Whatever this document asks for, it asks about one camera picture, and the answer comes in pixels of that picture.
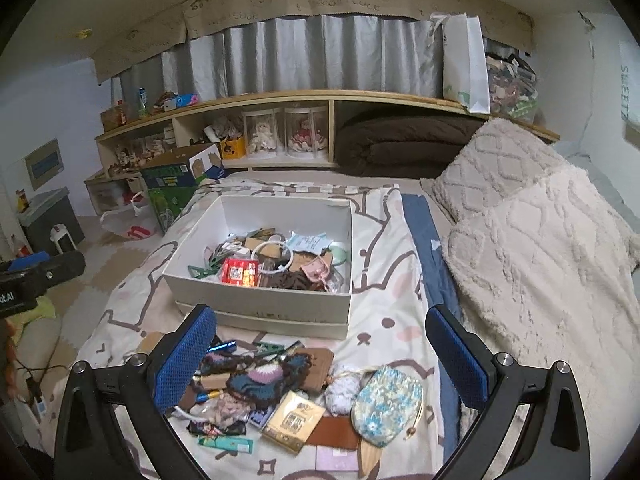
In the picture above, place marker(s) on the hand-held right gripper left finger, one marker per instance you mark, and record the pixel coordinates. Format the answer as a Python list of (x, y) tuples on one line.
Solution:
[(182, 355)]

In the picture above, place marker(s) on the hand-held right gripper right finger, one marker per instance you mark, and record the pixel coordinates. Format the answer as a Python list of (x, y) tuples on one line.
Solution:
[(460, 355)]

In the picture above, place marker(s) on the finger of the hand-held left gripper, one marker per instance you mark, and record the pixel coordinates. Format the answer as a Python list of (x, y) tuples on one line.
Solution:
[(62, 270)]

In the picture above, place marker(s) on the white cardboard box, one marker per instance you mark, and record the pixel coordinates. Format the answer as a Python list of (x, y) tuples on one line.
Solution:
[(260, 310)]

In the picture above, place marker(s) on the red snack packet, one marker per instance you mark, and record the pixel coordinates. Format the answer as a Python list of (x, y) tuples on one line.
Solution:
[(239, 272)]

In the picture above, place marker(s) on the yellow green cloth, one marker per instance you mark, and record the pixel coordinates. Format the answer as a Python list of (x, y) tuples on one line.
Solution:
[(35, 312)]

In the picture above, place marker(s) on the small white plastic stool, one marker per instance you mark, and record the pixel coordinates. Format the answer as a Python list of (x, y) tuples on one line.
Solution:
[(65, 237)]

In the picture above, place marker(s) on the blue metallic pen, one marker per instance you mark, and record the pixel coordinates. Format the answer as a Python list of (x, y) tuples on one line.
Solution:
[(222, 347)]

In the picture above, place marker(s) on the grey storage bin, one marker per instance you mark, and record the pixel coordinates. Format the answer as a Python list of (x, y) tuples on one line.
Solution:
[(50, 225)]

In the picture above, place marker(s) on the pink floral scrunchie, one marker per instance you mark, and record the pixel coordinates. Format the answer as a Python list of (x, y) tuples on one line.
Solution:
[(227, 410)]

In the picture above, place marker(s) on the white plastic bag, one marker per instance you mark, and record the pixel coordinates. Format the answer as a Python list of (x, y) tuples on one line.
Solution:
[(135, 222)]

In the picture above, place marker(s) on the blue floral pouch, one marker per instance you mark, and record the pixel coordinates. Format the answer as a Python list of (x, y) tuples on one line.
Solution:
[(385, 400)]

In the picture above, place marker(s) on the green packet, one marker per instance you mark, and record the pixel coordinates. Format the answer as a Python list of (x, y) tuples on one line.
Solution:
[(225, 443)]

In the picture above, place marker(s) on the blue quilt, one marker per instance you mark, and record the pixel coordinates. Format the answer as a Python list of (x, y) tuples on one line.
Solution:
[(425, 245)]

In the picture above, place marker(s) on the cream fluffy blanket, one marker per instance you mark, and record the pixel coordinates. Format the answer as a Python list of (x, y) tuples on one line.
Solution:
[(540, 270)]

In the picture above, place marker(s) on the printed bed sheet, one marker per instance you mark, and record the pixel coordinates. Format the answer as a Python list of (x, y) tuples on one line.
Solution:
[(385, 260)]

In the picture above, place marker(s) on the lavender knitted pouch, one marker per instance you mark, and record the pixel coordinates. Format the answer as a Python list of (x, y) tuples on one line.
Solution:
[(342, 392)]

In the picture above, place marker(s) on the beige printed card box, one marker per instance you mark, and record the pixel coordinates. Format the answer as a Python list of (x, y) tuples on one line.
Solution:
[(295, 420)]

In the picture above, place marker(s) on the brown scrunchie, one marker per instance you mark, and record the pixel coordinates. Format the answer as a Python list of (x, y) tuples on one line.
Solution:
[(290, 281)]

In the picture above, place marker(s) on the brown ribbed case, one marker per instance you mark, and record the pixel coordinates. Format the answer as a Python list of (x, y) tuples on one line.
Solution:
[(317, 367)]

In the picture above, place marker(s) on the tan wooden piece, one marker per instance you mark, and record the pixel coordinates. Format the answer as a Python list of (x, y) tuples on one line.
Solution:
[(370, 460)]

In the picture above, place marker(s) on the green cardboard box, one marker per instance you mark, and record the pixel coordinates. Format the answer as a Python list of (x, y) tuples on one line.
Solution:
[(170, 180)]

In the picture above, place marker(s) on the row of small figurines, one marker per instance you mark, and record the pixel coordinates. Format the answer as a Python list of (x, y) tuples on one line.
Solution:
[(140, 152)]

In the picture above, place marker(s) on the brown leather wallet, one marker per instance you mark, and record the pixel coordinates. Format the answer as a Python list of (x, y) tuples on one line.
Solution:
[(335, 432)]

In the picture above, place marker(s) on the pink pouch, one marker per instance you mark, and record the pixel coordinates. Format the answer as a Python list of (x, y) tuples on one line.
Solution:
[(315, 267)]

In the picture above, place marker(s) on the mint round case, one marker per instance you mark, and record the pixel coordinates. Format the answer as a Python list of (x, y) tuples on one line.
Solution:
[(337, 252)]

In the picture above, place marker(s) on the lavender card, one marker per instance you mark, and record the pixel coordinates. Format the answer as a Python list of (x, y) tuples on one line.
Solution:
[(337, 457)]

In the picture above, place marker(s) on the light blue paper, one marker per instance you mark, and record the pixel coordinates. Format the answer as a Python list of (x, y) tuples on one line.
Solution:
[(307, 242)]

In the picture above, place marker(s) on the plastic bottle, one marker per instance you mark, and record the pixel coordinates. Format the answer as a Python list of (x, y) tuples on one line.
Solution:
[(143, 102)]

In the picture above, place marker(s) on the cream fluffy pillow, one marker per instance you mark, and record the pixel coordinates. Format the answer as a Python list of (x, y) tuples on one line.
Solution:
[(495, 160)]

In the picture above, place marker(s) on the blue packet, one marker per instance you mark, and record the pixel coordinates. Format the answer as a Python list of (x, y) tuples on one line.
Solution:
[(180, 101)]

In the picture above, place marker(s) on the yellow box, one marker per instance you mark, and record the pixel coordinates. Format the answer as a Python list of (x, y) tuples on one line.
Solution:
[(234, 147)]

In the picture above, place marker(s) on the brown comforter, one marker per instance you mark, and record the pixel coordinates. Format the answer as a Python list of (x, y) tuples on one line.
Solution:
[(390, 145)]

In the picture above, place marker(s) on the white doll in clear case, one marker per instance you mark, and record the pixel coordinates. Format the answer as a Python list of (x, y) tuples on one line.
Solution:
[(262, 135)]

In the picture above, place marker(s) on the red doll in clear case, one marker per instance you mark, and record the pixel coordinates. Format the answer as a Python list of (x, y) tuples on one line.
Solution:
[(305, 132)]

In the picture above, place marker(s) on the clear bag of assorted packets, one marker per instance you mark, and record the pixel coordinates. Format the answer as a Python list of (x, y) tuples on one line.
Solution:
[(512, 87)]

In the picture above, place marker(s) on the wooden shelf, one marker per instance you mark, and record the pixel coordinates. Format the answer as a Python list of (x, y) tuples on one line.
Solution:
[(300, 96)]

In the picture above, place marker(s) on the white paper bag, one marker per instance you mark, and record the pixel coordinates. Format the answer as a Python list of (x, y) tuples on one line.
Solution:
[(465, 60)]

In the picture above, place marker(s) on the silver curtain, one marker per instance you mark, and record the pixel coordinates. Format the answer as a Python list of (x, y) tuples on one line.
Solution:
[(300, 55)]

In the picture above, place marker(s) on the framed wall panel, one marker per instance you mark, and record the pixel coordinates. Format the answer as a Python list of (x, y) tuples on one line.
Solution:
[(44, 165)]

